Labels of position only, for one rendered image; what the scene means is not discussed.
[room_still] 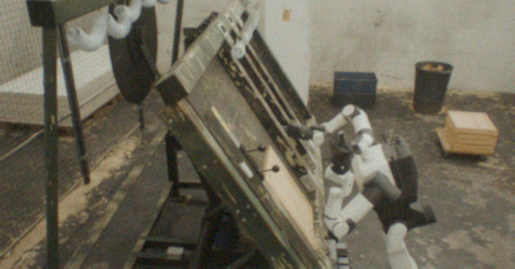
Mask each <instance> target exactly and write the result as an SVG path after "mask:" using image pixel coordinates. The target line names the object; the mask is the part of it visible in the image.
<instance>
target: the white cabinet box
mask: <svg viewBox="0 0 515 269"><path fill-rule="evenodd" d="M312 15H313V0H266V42H267V43H268V44H269V45H270V48H271V49H272V51H273V52H274V54H275V55H276V57H277V58H278V61H279V62H280V64H281V66H282V67H283V68H284V70H285V72H286V74H287V75H288V77H289V78H290V80H291V81H292V83H293V85H294V86H295V88H296V89H297V91H298V92H299V94H300V96H301V98H302V99H303V100H304V102H305V104H306V105H307V101H308V94H309V78H310V62H311V31H312Z"/></svg>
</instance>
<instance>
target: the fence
mask: <svg viewBox="0 0 515 269"><path fill-rule="evenodd" d="M213 109H215V108H214V106H212V107H210V108H208V109H206V111H205V113H204V115H205V116H206V118H207V119H208V120H209V121H210V123H211V124H212V126H213V127H214V129H215V130H216V132H217V133H218V135H219V136H220V137H221V138H222V140H223V141H224V142H225V144H226V146H227V147H228V149H229V150H230V151H231V152H232V154H233V155H234V157H235V158H236V160H237V161H238V163H240V162H242V161H243V162H244V163H245V165H246V166H247V168H248V169H249V170H250V171H251V173H252V176H251V177H250V179H251V180H252V182H253V184H254V185H255V186H256V188H257V190H258V191H259V192H260V193H261V194H262V195H263V194H265V193H269V195H270V197H271V198H272V199H273V201H274V203H275V207H274V209H273V211H274V212H275V213H276V214H277V216H278V218H279V219H280V221H281V222H282V223H283V225H284V226H285V227H286V230H287V231H288V233H289V234H290V235H291V237H292V238H293V239H294V240H295V242H296V244H297V245H298V246H299V248H300V250H301V251H302V252H303V253H304V255H305V256H306V257H307V259H308V261H309V262H310V264H311V265H313V264H315V263H318V262H319V257H318V255H317V254H316V252H315V250H314V249H313V248H312V246H311V244H310V243H309V241H308V240H307V239H306V238H305V236H304V235H303V233H302V232H301V230H300V229H299V227H298V226H297V224H296V223H295V221H294V219H293V218H292V216H291V215H290V214H289V213H288V211H287V210H286V208H285V207H284V205H283V204H282V202H281V201H280V200H279V199H278V197H277V195H276V194H275V192H274V191H273V189H272V188H271V187H270V185H269V184H268V182H267V181H266V179H265V180H264V181H261V180H260V178H259V177H258V175H257V174H256V172H255V171H254V170H253V168H252V167H251V166H250V164H249V162H248V161H247V159H246V158H245V157H244V156H243V154H242V153H241V151H240V150H239V146H240V143H239V142H238V141H237V139H236V138H235V136H234V135H233V133H232V132H231V130H230V129H229V128H228V129H229V130H228V131H227V130H226V129H225V127H224V126H223V124H222V121H223V122H224V120H223V119H222V117H221V116H220V115H219V114H218V115H219V116H220V119H219V118H218V117H217V116H216V115H215V113H214V112H213ZM215 111H216V109H215ZM216 112H217V111H216ZM217 113H218V112H217ZM224 124H225V122H224ZM225 125H226V124H225ZM226 126H227V125H226ZM227 127H228V126H227Z"/></svg>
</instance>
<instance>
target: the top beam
mask: <svg viewBox="0 0 515 269"><path fill-rule="evenodd" d="M248 5H249V2H248V0H232V1H231V2H230V3H229V4H228V5H227V6H226V7H225V8H224V9H223V10H222V11H221V12H220V14H219V15H218V16H217V17H216V18H215V19H214V20H213V21H212V22H211V24H210V25H209V26H208V27H207V28H206V29H205V30H204V31H203V33H202V34H201V35H200V36H199V37H198V38H197V39H196V40H195V42H194V43H193V44H192V45H191V46H190V47H189V48H188V49H187V50H186V52H185V53H184V54H183V55H182V56H181V57H180V58H179V59H178V60H177V61H176V62H175V63H174V64H173V65H172V66H171V67H170V68H169V70H168V71H167V72H166V73H165V74H164V75H163V76H162V77H161V79H160V80H159V81H158V82H157V83H156V84H155V85H154V86H155V88H156V89H157V90H158V91H159V93H160V95H161V96H162V97H163V99H164V100H165V102H166V103H167V104H168V105H169V106H171V105H173V104H175V103H176V102H177V101H179V100H181V99H183V98H184V97H186V96H187V95H189V94H190V92H191V91H192V90H193V88H194V87H195V85H196V83H197V82H198V80H199V79H200V77H201V76H202V74H203V73H204V71H205V69H206V68H207V67H208V65H209V64H210V62H211V61H212V59H213V57H214V56H215V55H216V53H217V51H218V50H219V48H220V46H221V45H222V43H223V42H224V41H225V38H224V36H223V35H222V34H221V32H220V30H219V29H218V27H217V25H218V24H219V22H221V23H222V25H223V26H224V28H225V30H226V31H227V32H228V33H230V31H231V30H232V28H231V26H230V25H229V23H228V21H227V20H226V18H225V16H226V14H229V16H230V18H231V19H232V20H233V22H234V24H236V22H237V21H236V19H235V18H234V17H233V15H232V13H231V12H230V9H231V8H233V9H234V10H235V11H236V13H237V15H238V17H241V15H242V13H243V12H244V10H245V8H246V7H247V6H248Z"/></svg>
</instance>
